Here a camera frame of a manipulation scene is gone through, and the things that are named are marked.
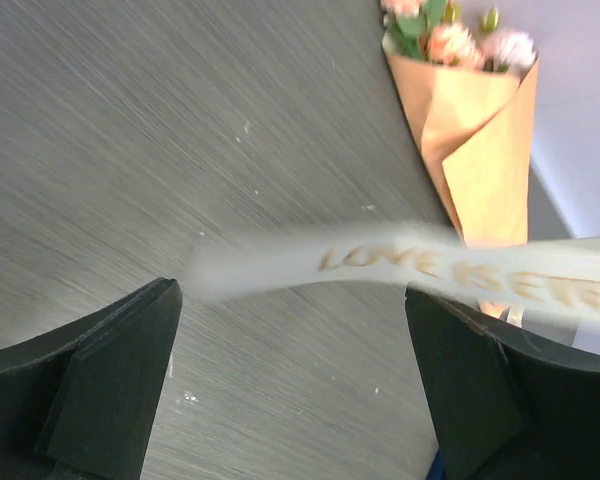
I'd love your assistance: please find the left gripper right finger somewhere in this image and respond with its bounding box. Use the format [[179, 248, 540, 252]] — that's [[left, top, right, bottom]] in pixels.
[[405, 287, 600, 479]]

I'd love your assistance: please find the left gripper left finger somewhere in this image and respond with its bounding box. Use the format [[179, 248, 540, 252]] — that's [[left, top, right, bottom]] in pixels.
[[0, 278, 183, 479]]

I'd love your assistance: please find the cream ribbon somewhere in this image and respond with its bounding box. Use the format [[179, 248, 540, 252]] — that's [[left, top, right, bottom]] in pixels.
[[187, 222, 600, 331]]

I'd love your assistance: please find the orange beige wrapping paper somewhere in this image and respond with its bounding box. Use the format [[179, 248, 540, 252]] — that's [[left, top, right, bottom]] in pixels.
[[382, 37, 540, 321]]

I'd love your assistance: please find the light pink fake flower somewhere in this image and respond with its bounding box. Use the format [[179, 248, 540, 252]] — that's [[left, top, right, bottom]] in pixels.
[[479, 6, 537, 76]]

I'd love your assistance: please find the peach fake rose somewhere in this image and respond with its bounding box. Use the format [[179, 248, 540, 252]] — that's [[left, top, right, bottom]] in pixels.
[[427, 23, 485, 70]]

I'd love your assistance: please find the peach fake flower with buds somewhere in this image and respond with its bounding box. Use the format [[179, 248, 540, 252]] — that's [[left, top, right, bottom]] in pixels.
[[379, 0, 462, 61]]

